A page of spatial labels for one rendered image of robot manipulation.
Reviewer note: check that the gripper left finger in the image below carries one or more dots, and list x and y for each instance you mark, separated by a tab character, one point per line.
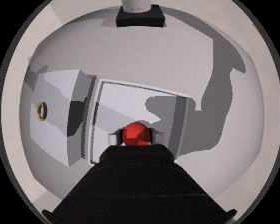
115	138

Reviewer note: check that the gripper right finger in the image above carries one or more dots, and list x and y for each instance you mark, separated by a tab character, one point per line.
156	137

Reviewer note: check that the red ball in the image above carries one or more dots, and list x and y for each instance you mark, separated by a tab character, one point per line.
136	134

